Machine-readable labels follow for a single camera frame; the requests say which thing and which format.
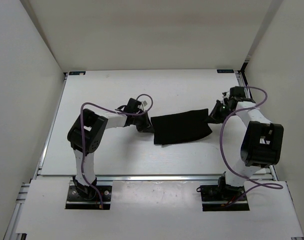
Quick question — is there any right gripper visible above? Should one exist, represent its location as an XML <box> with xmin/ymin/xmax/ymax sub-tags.
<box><xmin>203</xmin><ymin>99</ymin><xmax>234</xmax><ymax>124</ymax></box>

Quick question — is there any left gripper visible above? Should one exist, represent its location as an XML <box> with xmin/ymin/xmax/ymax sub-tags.
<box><xmin>132</xmin><ymin>110</ymin><xmax>155</xmax><ymax>133</ymax></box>

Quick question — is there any black skirt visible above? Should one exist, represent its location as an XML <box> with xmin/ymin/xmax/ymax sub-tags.
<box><xmin>151</xmin><ymin>108</ymin><xmax>212</xmax><ymax>145</ymax></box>

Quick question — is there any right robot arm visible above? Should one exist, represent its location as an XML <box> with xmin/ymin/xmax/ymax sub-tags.
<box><xmin>206</xmin><ymin>99</ymin><xmax>284</xmax><ymax>200</ymax></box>

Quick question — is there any right blue corner label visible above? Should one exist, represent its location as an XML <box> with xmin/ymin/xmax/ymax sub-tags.
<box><xmin>217</xmin><ymin>69</ymin><xmax>234</xmax><ymax>74</ymax></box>

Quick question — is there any blue corner label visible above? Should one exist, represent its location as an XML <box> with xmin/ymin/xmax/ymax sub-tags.
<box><xmin>69</xmin><ymin>71</ymin><xmax>86</xmax><ymax>76</ymax></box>
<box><xmin>217</xmin><ymin>69</ymin><xmax>234</xmax><ymax>74</ymax></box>

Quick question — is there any left blue corner label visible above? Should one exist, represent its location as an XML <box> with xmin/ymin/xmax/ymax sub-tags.
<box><xmin>69</xmin><ymin>71</ymin><xmax>86</xmax><ymax>76</ymax></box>

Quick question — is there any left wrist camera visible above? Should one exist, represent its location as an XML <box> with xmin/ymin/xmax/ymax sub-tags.
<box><xmin>124</xmin><ymin>98</ymin><xmax>148</xmax><ymax>117</ymax></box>

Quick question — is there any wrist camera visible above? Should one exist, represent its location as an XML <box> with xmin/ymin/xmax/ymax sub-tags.
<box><xmin>124</xmin><ymin>98</ymin><xmax>148</xmax><ymax>117</ymax></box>
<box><xmin>222</xmin><ymin>86</ymin><xmax>247</xmax><ymax>101</ymax></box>

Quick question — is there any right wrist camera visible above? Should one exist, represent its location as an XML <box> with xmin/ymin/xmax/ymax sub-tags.
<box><xmin>222</xmin><ymin>86</ymin><xmax>247</xmax><ymax>101</ymax></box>

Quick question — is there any front aluminium rail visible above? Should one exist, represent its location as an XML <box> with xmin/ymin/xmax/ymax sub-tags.
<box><xmin>96</xmin><ymin>174</ymin><xmax>220</xmax><ymax>182</ymax></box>

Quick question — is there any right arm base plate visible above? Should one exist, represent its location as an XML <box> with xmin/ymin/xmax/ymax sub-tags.
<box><xmin>196</xmin><ymin>185</ymin><xmax>250</xmax><ymax>212</ymax></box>

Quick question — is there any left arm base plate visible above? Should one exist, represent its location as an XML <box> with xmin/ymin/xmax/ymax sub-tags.
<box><xmin>65</xmin><ymin>185</ymin><xmax>112</xmax><ymax>210</ymax></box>

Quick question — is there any left aluminium frame rail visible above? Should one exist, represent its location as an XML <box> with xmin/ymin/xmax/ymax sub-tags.
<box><xmin>3</xmin><ymin>178</ymin><xmax>35</xmax><ymax>240</ymax></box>

